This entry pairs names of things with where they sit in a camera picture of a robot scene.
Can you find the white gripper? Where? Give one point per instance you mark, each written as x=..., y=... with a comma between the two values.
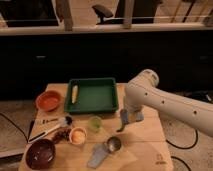
x=130, y=106

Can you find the green chili pepper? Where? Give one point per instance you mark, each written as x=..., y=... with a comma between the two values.
x=121, y=128

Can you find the blue sponge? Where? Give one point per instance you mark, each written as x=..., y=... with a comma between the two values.
x=129, y=118

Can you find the orange bowl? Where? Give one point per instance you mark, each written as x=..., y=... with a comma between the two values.
x=48, y=100

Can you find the yellow corn cob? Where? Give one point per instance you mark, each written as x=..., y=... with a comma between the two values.
x=74, y=94

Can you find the dark blue floor device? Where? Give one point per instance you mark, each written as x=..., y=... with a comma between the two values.
x=202, y=96

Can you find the black handled utensil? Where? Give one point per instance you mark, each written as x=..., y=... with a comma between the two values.
x=45, y=121

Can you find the small cup with orange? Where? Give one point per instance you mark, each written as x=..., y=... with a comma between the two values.
x=78, y=136

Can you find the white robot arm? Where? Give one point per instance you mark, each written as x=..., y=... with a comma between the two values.
x=142, y=90

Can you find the green plastic tray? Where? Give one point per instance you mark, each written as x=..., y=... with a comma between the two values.
x=95, y=96

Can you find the brown dried food pile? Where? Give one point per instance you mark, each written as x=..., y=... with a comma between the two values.
x=61, y=135

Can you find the white handled dish brush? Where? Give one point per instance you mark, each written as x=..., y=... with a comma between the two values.
x=63, y=122

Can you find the silver metal cup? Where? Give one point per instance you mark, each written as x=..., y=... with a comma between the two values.
x=113, y=144

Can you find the black office chair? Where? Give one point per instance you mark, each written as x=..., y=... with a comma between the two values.
x=143, y=12

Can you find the green plastic cup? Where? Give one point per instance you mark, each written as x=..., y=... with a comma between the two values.
x=94, y=123

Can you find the dark purple bowl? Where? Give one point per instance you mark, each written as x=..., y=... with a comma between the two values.
x=40, y=154

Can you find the grey blue cloth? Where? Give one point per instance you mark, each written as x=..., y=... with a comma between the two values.
x=99, y=154

